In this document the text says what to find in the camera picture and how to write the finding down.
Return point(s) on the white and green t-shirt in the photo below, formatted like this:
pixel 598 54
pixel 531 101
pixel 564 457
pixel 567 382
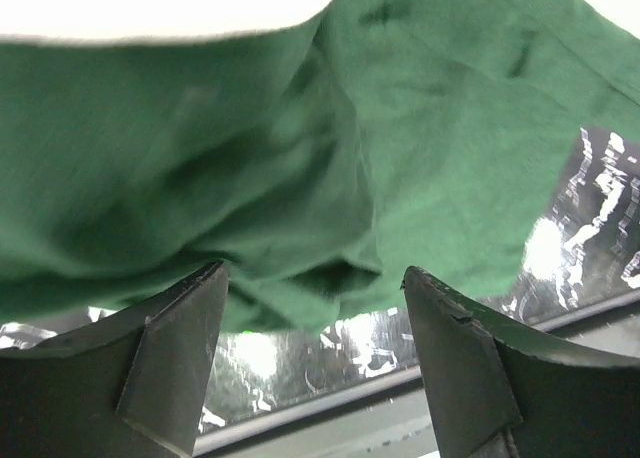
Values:
pixel 316 147

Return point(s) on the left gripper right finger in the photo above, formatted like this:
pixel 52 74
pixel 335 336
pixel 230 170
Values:
pixel 496 387

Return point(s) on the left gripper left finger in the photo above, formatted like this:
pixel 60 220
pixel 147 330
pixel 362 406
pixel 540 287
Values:
pixel 129 385

